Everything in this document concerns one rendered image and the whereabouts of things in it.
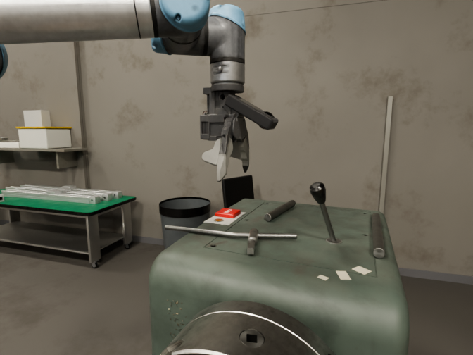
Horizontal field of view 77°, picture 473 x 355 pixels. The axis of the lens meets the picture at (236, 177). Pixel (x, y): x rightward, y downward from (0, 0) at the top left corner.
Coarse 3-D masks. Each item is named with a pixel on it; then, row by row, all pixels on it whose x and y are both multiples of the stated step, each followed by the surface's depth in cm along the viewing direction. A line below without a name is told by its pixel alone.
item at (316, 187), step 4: (312, 184) 62; (316, 184) 61; (320, 184) 60; (312, 188) 60; (316, 188) 60; (320, 188) 60; (324, 188) 60; (312, 192) 60; (316, 192) 60; (320, 192) 60; (324, 192) 60; (316, 196) 60; (320, 196) 60; (324, 196) 61; (316, 200) 62; (320, 200) 61; (324, 200) 62
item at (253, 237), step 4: (252, 228) 71; (252, 232) 68; (256, 232) 69; (248, 236) 67; (252, 236) 66; (256, 236) 67; (248, 240) 65; (252, 240) 64; (256, 240) 65; (248, 244) 62; (252, 244) 62; (248, 248) 60; (252, 248) 60; (248, 252) 60; (252, 252) 60
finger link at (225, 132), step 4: (228, 124) 61; (232, 124) 62; (224, 128) 61; (228, 128) 60; (224, 132) 60; (228, 132) 60; (224, 136) 60; (228, 136) 60; (224, 140) 60; (228, 140) 60; (224, 144) 60; (220, 148) 60; (224, 148) 60; (220, 152) 60; (224, 152) 59
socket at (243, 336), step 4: (244, 332) 40; (248, 332) 41; (252, 332) 41; (256, 332) 41; (240, 336) 40; (244, 336) 40; (248, 336) 40; (252, 336) 40; (256, 336) 40; (260, 336) 40; (244, 340) 39; (248, 340) 40; (252, 340) 40; (256, 340) 40; (260, 340) 39; (248, 344) 38; (252, 344) 38; (256, 344) 39; (260, 344) 39
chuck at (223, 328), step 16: (208, 320) 45; (224, 320) 43; (240, 320) 43; (256, 320) 43; (192, 336) 42; (208, 336) 40; (224, 336) 40; (272, 336) 40; (288, 336) 41; (176, 352) 39; (192, 352) 38; (208, 352) 37; (224, 352) 37; (240, 352) 37; (256, 352) 37; (272, 352) 38; (288, 352) 39; (304, 352) 40
